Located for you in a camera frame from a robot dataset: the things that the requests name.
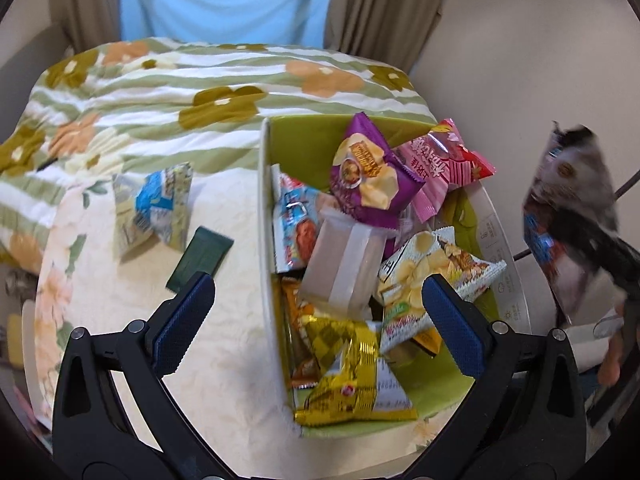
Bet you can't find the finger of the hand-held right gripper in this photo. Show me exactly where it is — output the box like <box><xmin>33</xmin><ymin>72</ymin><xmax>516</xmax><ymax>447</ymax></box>
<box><xmin>547</xmin><ymin>207</ymin><xmax>640</xmax><ymax>306</ymax></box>

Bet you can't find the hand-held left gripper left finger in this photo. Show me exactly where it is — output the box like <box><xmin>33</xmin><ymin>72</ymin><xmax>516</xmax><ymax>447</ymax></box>
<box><xmin>51</xmin><ymin>271</ymin><xmax>217</xmax><ymax>480</ymax></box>

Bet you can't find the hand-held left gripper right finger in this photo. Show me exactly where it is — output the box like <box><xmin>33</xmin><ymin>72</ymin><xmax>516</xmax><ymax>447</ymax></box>
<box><xmin>404</xmin><ymin>273</ymin><xmax>587</xmax><ymax>480</ymax></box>

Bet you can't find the white potato chip bag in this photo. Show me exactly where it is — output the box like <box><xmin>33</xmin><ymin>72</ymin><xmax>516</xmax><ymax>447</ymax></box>
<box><xmin>377</xmin><ymin>227</ymin><xmax>507</xmax><ymax>353</ymax></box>

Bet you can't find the dark brown snack bag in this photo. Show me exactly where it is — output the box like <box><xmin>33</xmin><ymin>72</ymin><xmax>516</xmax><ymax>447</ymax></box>
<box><xmin>521</xmin><ymin>121</ymin><xmax>632</xmax><ymax>328</ymax></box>

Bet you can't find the orange snack packet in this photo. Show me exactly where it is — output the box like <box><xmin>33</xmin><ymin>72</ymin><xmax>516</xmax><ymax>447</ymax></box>
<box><xmin>279</xmin><ymin>276</ymin><xmax>323</xmax><ymax>391</ymax></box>

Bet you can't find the gold snack bag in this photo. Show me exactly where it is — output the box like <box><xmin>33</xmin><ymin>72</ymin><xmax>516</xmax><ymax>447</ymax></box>
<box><xmin>293</xmin><ymin>314</ymin><xmax>419</xmax><ymax>427</ymax></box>

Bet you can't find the translucent plastic pack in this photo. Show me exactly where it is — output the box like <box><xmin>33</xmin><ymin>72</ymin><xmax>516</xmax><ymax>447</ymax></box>
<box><xmin>299</xmin><ymin>207</ymin><xmax>390</xmax><ymax>322</ymax></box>

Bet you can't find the blue and red snack packet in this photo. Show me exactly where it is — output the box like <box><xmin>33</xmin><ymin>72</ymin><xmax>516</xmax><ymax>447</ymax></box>
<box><xmin>271</xmin><ymin>165</ymin><xmax>347</xmax><ymax>275</ymax></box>

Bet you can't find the pink striped snack bag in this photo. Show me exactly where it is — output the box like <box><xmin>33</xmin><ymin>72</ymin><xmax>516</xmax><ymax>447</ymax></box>
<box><xmin>392</xmin><ymin>118</ymin><xmax>497</xmax><ymax>224</ymax></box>

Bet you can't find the purple chip bag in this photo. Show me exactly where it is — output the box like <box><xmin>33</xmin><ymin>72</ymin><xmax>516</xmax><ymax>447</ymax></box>
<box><xmin>328</xmin><ymin>112</ymin><xmax>427</xmax><ymax>232</ymax></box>

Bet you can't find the lime green storage box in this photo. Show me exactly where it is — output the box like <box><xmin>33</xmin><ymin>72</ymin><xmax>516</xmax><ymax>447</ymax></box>
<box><xmin>256</xmin><ymin>113</ymin><xmax>534</xmax><ymax>439</ymax></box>

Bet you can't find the person's right hand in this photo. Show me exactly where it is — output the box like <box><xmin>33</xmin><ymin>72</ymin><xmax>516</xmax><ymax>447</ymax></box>
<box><xmin>599</xmin><ymin>330</ymin><xmax>630</xmax><ymax>387</ymax></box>

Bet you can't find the dark green packet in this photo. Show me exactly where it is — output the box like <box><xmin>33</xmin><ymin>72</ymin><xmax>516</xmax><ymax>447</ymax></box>
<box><xmin>166</xmin><ymin>226</ymin><xmax>235</xmax><ymax>294</ymax></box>

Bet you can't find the light blue white snack bag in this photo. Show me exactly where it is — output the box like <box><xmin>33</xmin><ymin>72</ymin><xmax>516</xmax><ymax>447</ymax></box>
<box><xmin>112</xmin><ymin>161</ymin><xmax>194</xmax><ymax>262</ymax></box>

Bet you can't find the green striped floral blanket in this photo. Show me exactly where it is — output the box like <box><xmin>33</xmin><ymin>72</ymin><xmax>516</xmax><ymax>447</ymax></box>
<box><xmin>0</xmin><ymin>39</ymin><xmax>427</xmax><ymax>281</ymax></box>

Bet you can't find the beige curtain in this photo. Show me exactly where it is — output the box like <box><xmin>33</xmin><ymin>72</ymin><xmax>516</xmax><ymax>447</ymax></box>
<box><xmin>324</xmin><ymin>0</ymin><xmax>461</xmax><ymax>73</ymax></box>
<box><xmin>47</xmin><ymin>0</ymin><xmax>123</xmax><ymax>53</ymax></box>

